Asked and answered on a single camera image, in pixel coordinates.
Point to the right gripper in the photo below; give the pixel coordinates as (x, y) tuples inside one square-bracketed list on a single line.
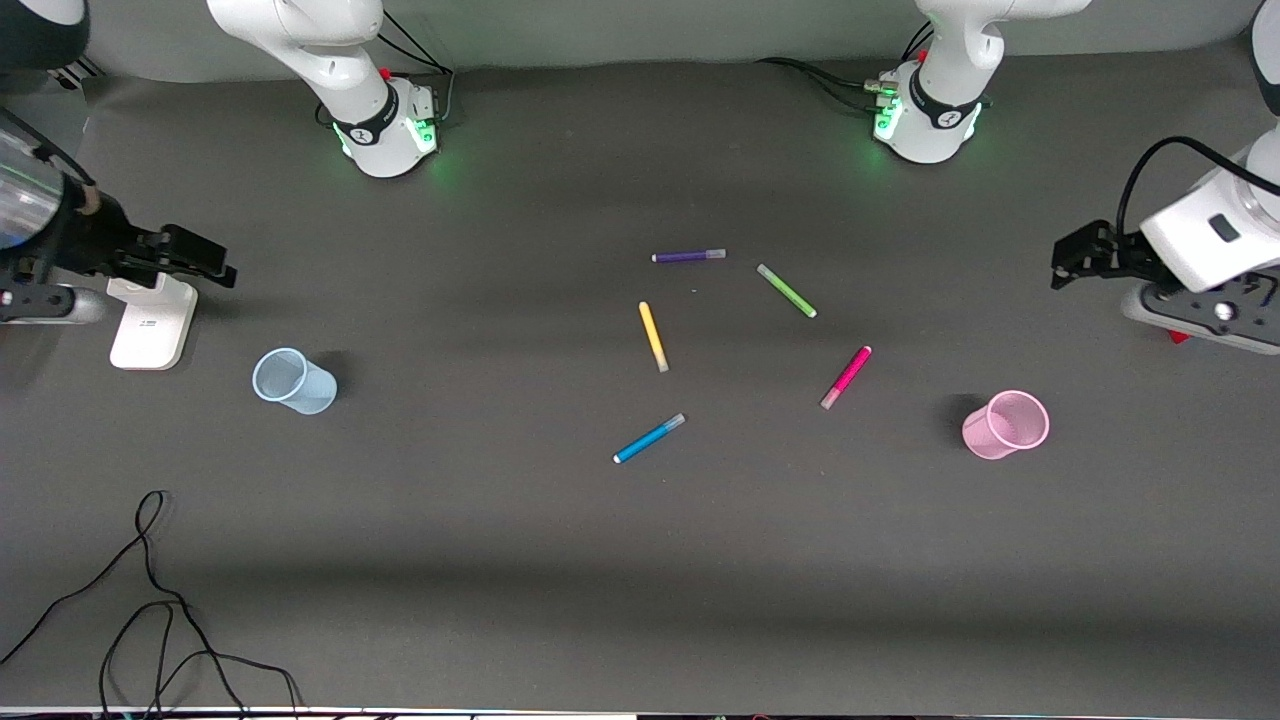
[(98, 237)]

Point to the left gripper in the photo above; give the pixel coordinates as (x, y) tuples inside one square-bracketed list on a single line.
[(1122, 253)]

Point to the pink marker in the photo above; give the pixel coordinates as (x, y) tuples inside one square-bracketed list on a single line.
[(847, 377)]

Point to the blue marker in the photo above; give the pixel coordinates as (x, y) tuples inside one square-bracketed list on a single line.
[(648, 438)]

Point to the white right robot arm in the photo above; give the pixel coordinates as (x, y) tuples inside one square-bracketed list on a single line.
[(340, 50)]

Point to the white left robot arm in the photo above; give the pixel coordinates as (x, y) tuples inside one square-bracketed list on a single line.
[(950, 60)]

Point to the white stand with flat base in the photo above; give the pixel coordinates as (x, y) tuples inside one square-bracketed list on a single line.
[(152, 320)]

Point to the translucent blue plastic cup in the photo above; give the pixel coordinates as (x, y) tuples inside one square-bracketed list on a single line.
[(295, 382)]

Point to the pink plastic cup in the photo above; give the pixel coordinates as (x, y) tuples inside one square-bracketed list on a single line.
[(1005, 425)]

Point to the green marker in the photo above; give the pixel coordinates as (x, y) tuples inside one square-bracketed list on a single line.
[(787, 291)]

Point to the purple marker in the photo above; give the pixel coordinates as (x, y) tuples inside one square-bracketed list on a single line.
[(688, 256)]

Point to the yellow marker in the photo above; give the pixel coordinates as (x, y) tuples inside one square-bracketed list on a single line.
[(653, 336)]

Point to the aluminium frame rail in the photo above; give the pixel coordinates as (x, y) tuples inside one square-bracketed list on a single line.
[(82, 70)]

